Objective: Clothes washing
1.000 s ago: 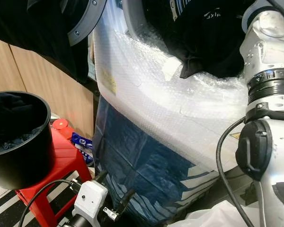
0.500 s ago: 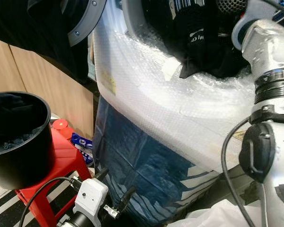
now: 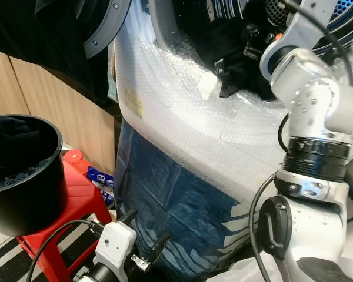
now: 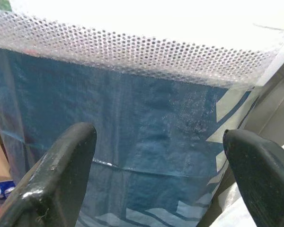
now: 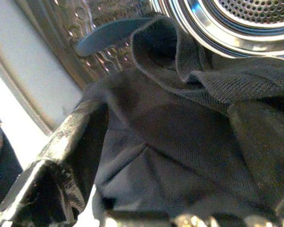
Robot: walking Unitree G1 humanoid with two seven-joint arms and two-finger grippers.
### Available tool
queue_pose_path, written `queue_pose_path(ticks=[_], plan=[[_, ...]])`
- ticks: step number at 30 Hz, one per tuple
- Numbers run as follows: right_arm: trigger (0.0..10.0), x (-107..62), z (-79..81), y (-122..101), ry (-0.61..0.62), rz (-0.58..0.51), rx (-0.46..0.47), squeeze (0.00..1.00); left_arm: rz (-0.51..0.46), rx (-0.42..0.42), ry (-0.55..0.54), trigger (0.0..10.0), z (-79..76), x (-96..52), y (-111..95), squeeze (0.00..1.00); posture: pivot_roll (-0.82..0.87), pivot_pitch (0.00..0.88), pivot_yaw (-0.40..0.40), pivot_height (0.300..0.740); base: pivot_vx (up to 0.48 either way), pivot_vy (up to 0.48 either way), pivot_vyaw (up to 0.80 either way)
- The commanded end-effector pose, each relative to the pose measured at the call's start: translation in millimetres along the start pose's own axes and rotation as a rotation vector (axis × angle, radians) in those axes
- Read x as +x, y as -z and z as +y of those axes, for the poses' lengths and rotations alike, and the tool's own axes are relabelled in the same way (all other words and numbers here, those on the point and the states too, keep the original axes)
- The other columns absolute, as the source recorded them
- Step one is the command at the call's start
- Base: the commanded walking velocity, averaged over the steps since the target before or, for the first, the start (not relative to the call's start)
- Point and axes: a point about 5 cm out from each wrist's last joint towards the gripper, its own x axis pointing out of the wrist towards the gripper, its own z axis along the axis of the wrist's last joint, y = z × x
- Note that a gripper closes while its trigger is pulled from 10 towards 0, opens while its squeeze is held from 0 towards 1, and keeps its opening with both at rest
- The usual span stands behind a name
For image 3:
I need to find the bubble-wrapped white washing machine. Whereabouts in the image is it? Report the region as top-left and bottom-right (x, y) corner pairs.
(112, 0), (353, 280)

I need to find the dark clothes pile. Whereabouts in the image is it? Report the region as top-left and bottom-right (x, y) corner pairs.
(0, 117), (54, 192)

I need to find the blue striped plastic wrap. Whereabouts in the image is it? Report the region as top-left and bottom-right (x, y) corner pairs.
(115, 120), (265, 280)

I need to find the blue printed packet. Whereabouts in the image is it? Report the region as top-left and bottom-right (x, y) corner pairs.
(87, 166), (115, 203)

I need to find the red plastic stool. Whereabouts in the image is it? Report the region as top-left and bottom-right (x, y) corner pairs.
(16, 159), (114, 282)

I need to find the red round plastic object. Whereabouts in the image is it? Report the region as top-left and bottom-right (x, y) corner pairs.
(62, 150), (85, 165)

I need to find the perforated steel washer drum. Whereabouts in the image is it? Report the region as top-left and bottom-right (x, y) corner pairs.
(171, 0), (353, 56)

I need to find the white plastic sheet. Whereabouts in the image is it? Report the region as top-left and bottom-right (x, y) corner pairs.
(206, 253), (289, 282)

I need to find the black plastic bucket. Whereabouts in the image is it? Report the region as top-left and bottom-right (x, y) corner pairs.
(0, 115), (64, 237)

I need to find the yellow rectangular label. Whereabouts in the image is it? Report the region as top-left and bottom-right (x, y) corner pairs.
(122, 88), (144, 119)

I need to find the black white striped mat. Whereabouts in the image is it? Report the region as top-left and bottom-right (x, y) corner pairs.
(0, 235), (101, 282)

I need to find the large black hanging garment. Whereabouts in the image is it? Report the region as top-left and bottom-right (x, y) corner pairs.
(0, 0), (112, 106)

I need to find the wooden cabinet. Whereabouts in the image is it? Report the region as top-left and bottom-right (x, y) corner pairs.
(0, 47), (119, 174)

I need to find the grey round washer door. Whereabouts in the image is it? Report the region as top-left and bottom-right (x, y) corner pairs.
(82, 0), (133, 59)

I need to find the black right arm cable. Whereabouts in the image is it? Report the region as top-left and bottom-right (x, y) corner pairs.
(276, 113), (292, 152)
(281, 0), (352, 89)
(249, 173), (280, 282)

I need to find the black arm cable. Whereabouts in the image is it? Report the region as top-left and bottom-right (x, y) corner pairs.
(249, 173), (280, 282)
(25, 219), (101, 282)
(276, 113), (292, 152)
(281, 0), (352, 89)

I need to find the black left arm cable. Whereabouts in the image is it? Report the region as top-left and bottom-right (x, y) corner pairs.
(25, 219), (101, 282)

